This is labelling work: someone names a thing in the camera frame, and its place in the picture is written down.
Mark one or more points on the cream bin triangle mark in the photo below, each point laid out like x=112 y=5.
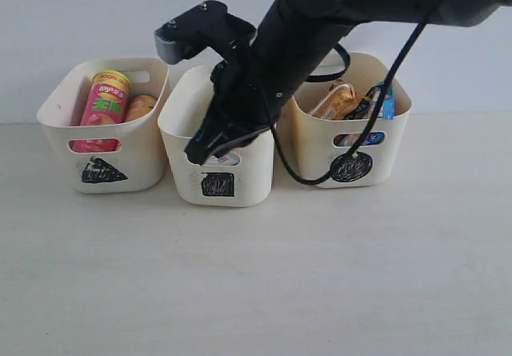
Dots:
x=142 y=160

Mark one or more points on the pink Lay's chips can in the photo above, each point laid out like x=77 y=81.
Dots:
x=105 y=105

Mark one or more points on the cream bin square mark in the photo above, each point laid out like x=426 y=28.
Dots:
x=245 y=184

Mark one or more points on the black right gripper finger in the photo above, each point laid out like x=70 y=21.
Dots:
x=219 y=142
x=193 y=149

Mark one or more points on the blue white milk carton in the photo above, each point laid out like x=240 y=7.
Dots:
x=225 y=160

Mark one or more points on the orange snack bag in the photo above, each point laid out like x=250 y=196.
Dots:
x=341 y=103

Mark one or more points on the blue snack bag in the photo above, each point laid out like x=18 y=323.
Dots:
x=387 y=111

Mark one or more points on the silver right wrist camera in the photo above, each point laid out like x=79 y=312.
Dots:
x=206 y=25

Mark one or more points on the yellow Lay's chips can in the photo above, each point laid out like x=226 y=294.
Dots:
x=139 y=106

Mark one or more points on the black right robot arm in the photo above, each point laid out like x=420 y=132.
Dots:
x=314 y=27

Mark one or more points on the cream bin circle mark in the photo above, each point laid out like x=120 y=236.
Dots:
x=310 y=143

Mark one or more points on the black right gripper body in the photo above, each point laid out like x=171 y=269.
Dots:
x=252 y=84

